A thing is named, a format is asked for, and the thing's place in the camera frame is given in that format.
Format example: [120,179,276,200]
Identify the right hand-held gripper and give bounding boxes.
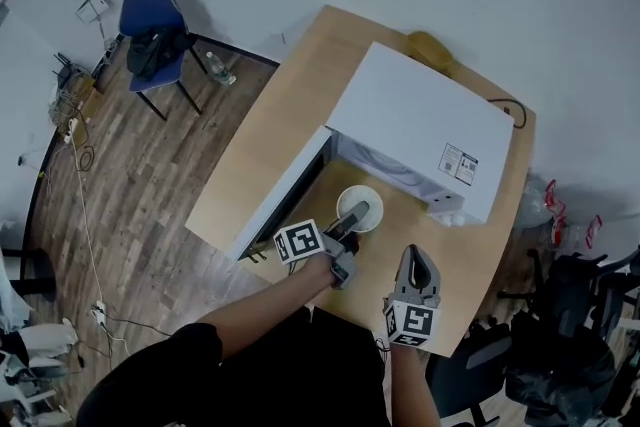
[383,244,442,351]

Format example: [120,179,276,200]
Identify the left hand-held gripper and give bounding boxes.
[273,200,372,290]

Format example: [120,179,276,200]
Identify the white bowl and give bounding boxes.
[336,184,384,234]

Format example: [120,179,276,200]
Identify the white microwave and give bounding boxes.
[227,41,516,265]

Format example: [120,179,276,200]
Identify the person's right forearm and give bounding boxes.
[387,343,442,427]

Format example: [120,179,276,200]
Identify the person's left forearm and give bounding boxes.
[189,258,335,362]

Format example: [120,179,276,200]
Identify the black office chair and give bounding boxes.
[497,244,640,356]
[425,320,514,427]

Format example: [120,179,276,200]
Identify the person's black clothing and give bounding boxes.
[74,304,392,427]

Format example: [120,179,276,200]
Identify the black garbage bag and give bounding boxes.
[503,327,619,424]

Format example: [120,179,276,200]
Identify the yellow round object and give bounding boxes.
[406,30,455,75]

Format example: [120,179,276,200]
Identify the clear plastic water bottle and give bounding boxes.
[205,51,238,87]

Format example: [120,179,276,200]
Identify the brown cardboard box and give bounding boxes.
[56,74,106,137]

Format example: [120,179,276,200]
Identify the blue chair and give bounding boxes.
[118,0,207,122]

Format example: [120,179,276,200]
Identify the black stool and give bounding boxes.
[7,245,57,302]

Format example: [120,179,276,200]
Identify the black router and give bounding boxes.
[53,53,77,89]

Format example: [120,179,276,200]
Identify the pile of white cloth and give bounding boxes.
[0,317,80,416]

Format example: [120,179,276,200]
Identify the small white open box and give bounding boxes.
[74,0,112,24]

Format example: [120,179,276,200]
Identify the clear plastic bag red handles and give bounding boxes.
[514,173,607,257]

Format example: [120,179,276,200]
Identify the black power cable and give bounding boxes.
[486,97,528,131]

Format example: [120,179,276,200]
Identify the long white cable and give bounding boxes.
[68,134,132,357]

